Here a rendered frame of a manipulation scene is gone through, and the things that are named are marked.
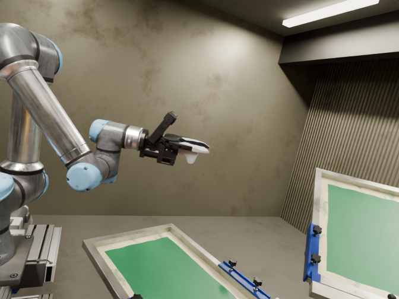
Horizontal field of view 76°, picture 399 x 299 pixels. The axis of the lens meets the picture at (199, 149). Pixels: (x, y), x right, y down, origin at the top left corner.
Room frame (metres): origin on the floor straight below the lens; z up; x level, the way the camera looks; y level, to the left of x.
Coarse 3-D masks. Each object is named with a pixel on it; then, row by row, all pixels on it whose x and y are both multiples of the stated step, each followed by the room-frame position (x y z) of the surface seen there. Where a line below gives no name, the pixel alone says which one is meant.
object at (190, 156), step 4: (184, 144) 0.76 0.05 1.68; (188, 144) 0.77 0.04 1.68; (192, 148) 0.75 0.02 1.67; (196, 148) 0.75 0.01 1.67; (200, 148) 0.76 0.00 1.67; (204, 148) 0.77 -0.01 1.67; (180, 152) 0.77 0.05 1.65; (184, 152) 0.77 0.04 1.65; (188, 152) 0.77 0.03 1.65; (192, 152) 0.76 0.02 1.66; (196, 152) 0.76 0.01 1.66; (200, 152) 0.76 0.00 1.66; (204, 152) 0.76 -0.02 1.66; (208, 152) 0.77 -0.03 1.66; (188, 156) 0.77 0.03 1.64; (192, 156) 0.76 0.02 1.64; (196, 156) 0.76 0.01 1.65; (188, 160) 0.77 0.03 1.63; (192, 160) 0.77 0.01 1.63
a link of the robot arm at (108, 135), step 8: (96, 120) 0.77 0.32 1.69; (104, 120) 0.78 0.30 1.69; (96, 128) 0.76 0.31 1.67; (104, 128) 0.76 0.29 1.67; (112, 128) 0.76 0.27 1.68; (120, 128) 0.77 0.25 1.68; (96, 136) 0.75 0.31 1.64; (104, 136) 0.75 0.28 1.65; (112, 136) 0.75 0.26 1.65; (120, 136) 0.75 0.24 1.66; (96, 144) 0.77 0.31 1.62; (104, 144) 0.75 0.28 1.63; (112, 144) 0.76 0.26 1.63; (120, 144) 0.76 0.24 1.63
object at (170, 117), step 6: (168, 114) 0.76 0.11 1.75; (174, 114) 0.77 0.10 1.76; (168, 120) 0.77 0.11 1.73; (174, 120) 0.78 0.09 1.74; (162, 126) 0.76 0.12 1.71; (168, 126) 0.77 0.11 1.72; (156, 132) 0.77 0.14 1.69; (162, 132) 0.77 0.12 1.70; (150, 138) 0.77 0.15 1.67; (156, 138) 0.77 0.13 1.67
